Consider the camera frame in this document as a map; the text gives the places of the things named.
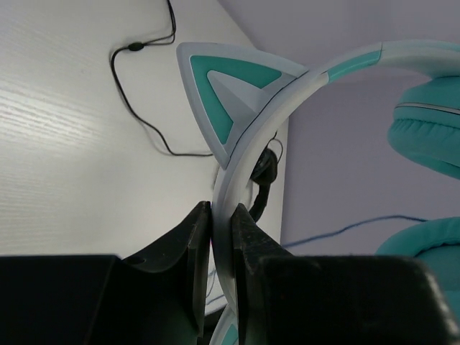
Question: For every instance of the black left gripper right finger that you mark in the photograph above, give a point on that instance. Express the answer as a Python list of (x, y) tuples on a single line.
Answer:
[(266, 293)]

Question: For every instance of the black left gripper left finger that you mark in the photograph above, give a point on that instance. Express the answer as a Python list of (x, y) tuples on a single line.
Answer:
[(164, 284)]

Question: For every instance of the teal cat-ear headphones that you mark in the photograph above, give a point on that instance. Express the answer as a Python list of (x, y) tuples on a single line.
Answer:
[(240, 97)]

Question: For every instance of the black headset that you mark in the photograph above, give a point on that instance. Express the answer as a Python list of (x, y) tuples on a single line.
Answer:
[(264, 174)]

